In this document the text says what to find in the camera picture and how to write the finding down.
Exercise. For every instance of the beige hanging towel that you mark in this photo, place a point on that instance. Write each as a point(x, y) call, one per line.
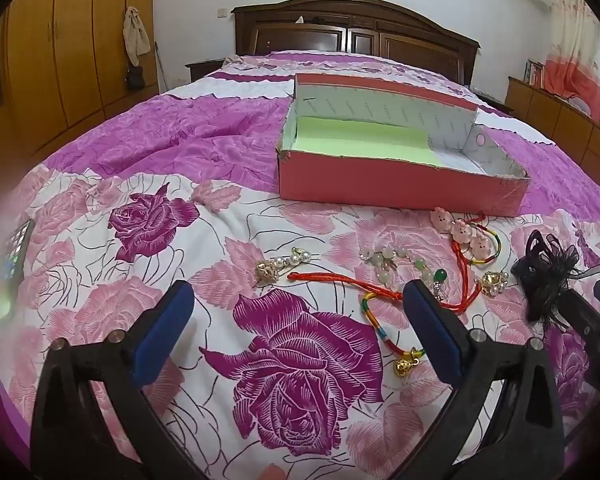
point(136, 35)

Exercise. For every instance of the pink cardboard box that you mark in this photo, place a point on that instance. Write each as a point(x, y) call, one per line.
point(380, 185)

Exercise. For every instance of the light wooden wardrobe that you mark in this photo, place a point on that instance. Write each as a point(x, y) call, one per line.
point(70, 50)

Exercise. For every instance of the row of books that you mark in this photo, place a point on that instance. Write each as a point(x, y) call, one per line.
point(535, 72)

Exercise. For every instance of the white and orange curtain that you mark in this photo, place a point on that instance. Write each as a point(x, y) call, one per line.
point(577, 55)

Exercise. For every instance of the black smartphone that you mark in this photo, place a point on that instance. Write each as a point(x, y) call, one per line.
point(12, 270)

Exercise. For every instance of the gold pearl hair clip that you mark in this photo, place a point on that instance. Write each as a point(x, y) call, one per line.
point(270, 270)
point(491, 281)

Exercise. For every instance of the low wooden cabinet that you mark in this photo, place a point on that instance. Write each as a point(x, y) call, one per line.
point(565, 120)

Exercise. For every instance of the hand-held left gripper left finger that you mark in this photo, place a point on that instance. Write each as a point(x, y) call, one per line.
point(162, 330)

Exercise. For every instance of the floral pink quilt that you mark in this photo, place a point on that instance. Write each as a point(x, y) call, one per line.
point(180, 135)

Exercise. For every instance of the black ribbon hair bow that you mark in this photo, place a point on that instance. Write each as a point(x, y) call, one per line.
point(547, 272)

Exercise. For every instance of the thin grey stick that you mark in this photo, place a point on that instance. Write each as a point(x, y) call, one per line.
point(161, 65)

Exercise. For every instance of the dark wooden headboard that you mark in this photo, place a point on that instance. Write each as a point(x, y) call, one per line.
point(330, 25)

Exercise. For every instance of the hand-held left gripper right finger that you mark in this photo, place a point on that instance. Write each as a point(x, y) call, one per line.
point(432, 330)

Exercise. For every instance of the green bead earring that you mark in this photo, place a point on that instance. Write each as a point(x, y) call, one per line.
point(440, 276)

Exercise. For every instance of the black hanging bag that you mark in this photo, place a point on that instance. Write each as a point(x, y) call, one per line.
point(135, 78)

